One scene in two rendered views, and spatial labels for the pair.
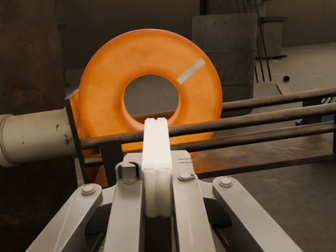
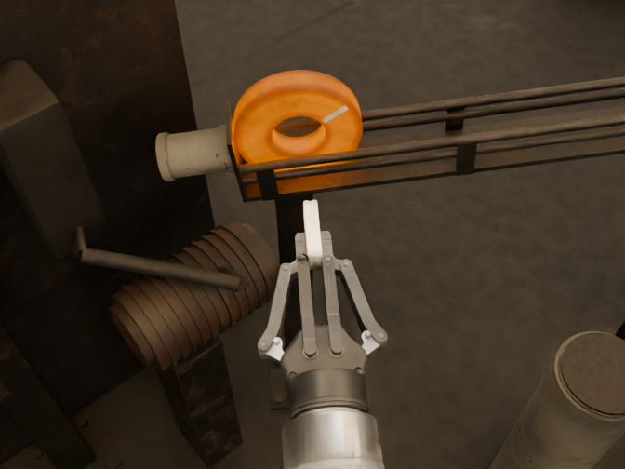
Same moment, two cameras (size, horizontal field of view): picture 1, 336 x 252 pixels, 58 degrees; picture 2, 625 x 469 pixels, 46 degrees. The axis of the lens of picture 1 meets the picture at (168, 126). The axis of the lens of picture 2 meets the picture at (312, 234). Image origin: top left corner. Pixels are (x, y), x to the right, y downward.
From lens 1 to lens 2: 0.63 m
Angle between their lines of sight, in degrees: 36
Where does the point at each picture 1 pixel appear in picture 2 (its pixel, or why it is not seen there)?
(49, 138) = (210, 165)
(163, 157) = (317, 246)
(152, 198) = (312, 263)
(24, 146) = (189, 170)
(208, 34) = not seen: outside the picture
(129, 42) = (281, 97)
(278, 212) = (476, 88)
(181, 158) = (325, 238)
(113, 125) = (264, 151)
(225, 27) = not seen: outside the picture
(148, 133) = (307, 221)
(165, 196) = (318, 262)
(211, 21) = not seen: outside the picture
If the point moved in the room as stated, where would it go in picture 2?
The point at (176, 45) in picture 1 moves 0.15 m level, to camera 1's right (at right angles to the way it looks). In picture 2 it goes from (322, 98) to (455, 94)
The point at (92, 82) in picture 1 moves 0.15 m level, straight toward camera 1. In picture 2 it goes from (247, 124) to (280, 223)
